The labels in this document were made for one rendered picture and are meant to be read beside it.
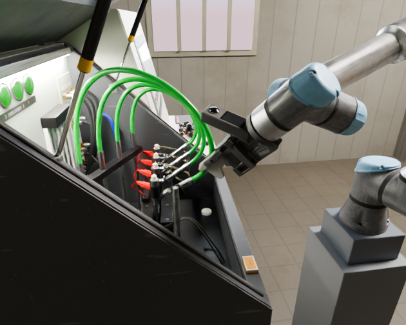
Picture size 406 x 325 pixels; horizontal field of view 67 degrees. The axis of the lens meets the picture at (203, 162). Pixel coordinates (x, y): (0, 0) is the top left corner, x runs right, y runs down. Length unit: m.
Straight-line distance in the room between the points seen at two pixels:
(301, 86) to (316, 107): 0.04
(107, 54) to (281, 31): 2.33
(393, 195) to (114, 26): 1.01
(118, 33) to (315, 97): 0.79
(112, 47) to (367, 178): 0.93
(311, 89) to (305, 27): 2.86
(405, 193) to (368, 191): 0.12
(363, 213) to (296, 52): 2.46
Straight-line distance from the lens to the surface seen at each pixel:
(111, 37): 1.17
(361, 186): 1.08
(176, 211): 0.79
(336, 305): 1.21
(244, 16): 3.14
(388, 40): 0.89
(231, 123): 0.64
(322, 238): 1.23
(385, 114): 4.11
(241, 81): 3.21
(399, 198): 1.01
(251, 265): 0.82
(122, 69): 0.75
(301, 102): 0.54
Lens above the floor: 1.52
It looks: 25 degrees down
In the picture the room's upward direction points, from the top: straight up
